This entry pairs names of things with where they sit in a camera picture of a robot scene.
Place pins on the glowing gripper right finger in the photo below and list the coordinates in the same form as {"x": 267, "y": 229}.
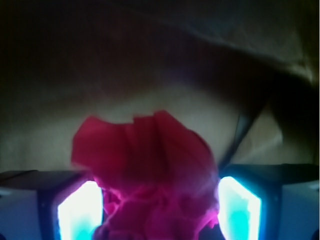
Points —
{"x": 269, "y": 202}

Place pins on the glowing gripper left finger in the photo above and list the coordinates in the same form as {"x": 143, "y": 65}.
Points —
{"x": 49, "y": 205}

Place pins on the red paper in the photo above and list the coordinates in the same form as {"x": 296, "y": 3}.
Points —
{"x": 159, "y": 179}

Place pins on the brown paper bag bin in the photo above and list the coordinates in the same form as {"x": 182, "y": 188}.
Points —
{"x": 244, "y": 74}

